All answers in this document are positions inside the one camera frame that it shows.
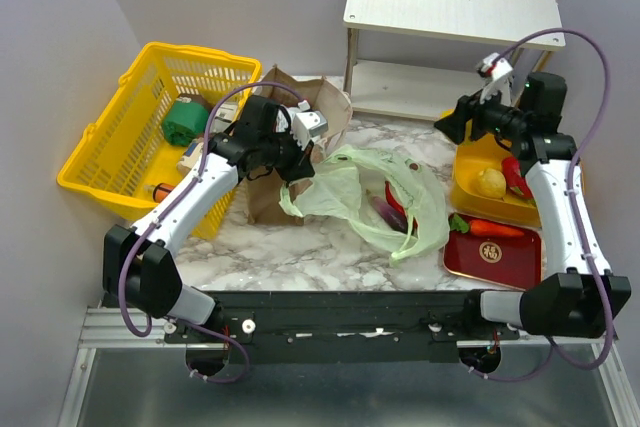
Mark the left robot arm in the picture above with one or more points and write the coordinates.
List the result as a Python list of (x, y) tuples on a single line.
[(138, 262)]

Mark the green plastic grocery bag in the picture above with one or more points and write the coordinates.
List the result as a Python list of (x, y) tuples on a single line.
[(339, 187)]

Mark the yellow plastic shopping basket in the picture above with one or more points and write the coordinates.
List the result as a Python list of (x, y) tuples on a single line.
[(124, 151)]

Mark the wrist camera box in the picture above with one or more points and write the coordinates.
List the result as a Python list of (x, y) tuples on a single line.
[(308, 127), (496, 71)]

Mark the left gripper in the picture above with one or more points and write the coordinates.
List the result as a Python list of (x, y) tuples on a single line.
[(301, 166)]

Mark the yellow plastic tub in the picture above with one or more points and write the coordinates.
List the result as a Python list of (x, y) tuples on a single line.
[(470, 197)]

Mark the red dragon fruit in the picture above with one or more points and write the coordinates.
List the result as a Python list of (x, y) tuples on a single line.
[(515, 181)]

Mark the red chili pepper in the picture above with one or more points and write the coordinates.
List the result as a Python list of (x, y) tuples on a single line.
[(395, 199)]

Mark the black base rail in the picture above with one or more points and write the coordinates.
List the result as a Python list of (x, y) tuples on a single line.
[(354, 327)]

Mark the white two-tier shelf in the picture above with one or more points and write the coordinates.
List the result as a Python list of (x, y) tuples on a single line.
[(414, 58)]

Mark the purple eggplant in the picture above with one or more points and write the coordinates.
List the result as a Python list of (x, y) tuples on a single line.
[(380, 206)]

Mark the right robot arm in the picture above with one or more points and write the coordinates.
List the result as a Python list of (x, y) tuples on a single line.
[(580, 296)]

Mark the orange carrot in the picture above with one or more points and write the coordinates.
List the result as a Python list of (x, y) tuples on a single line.
[(482, 228)]

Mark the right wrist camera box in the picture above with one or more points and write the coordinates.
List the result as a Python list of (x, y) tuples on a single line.
[(496, 71)]

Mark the brown paper bag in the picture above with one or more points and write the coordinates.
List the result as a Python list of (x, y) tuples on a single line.
[(324, 94)]

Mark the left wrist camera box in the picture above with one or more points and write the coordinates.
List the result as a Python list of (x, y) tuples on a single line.
[(308, 127)]

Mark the yellow potato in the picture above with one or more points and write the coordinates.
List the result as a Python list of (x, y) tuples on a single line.
[(490, 183)]

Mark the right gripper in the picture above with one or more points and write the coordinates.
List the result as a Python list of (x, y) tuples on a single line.
[(473, 111)]

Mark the orange bottle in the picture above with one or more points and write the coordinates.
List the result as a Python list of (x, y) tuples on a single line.
[(158, 192)]

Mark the white small carton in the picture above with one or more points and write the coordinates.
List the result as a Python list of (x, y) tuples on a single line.
[(224, 116)]

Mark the red lacquer tray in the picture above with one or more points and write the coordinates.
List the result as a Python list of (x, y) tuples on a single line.
[(508, 262)]

